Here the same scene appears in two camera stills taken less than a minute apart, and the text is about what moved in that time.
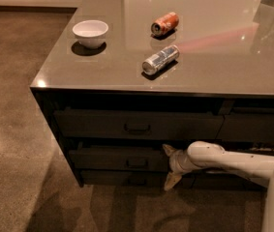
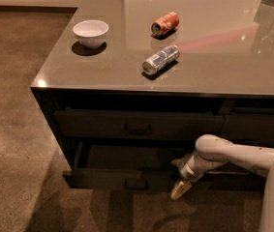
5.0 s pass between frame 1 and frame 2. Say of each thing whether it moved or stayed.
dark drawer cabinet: stayed
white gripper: moved
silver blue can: stayed
